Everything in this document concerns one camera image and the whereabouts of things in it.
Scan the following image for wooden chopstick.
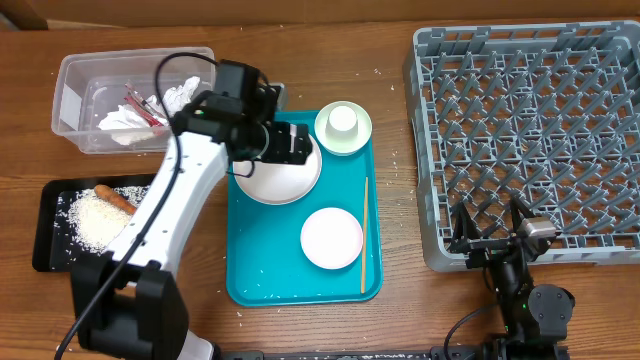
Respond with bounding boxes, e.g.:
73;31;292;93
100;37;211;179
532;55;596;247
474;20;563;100
360;177;369;294

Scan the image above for white napkin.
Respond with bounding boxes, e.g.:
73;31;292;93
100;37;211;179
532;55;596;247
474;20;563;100
98;76;201;146

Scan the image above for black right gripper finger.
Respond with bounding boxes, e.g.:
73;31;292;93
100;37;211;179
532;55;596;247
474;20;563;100
452;201;481;242
509;197;536;238

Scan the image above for grey dishwasher rack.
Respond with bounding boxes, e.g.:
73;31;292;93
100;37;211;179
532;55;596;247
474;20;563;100
403;20;639;272

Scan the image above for black tray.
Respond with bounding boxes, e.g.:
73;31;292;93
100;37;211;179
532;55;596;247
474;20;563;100
32;174;155;272

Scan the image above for pale green saucer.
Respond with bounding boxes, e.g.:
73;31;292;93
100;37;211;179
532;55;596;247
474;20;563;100
314;101;373;156

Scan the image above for small white plate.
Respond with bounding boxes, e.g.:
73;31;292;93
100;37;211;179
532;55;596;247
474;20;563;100
300;207;364;270

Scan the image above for orange carrot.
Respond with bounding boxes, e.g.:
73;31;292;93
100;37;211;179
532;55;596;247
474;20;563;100
94;184;137;215

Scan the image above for white upturned cup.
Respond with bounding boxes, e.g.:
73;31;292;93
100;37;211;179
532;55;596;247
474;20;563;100
326;105;358;141

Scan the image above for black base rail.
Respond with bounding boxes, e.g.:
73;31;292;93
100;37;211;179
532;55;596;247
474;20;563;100
220;345;571;360

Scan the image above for clear plastic bin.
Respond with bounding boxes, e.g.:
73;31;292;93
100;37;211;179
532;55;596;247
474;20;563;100
51;47;214;154

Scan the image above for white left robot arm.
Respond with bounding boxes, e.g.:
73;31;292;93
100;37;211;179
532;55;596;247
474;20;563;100
55;60;312;359

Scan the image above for large white plate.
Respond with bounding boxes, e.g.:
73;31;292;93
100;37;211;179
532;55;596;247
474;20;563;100
233;136;322;205

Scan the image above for teal serving tray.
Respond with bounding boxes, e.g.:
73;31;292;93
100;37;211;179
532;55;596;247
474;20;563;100
226;136;383;307

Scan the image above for pile of rice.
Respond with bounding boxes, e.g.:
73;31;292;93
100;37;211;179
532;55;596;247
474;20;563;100
53;188;132;254

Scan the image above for red snack wrapper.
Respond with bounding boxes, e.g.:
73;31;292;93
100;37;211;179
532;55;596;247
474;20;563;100
125;82;165;127

